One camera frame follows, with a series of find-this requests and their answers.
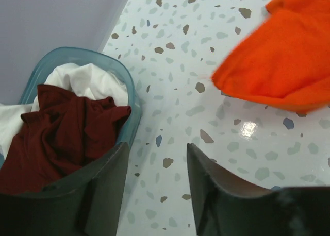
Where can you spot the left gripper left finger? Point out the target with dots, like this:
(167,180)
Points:
(86,202)

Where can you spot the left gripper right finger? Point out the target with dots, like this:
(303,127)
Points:
(225,204)

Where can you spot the orange t shirt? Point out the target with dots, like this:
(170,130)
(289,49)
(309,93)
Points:
(284,63)

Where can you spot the dark red t shirt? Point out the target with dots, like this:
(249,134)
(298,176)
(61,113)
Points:
(65,134)

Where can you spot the white t shirt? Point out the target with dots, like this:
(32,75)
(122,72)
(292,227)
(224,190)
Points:
(88,80)

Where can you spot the teal plastic basket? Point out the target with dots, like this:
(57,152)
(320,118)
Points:
(82,57)

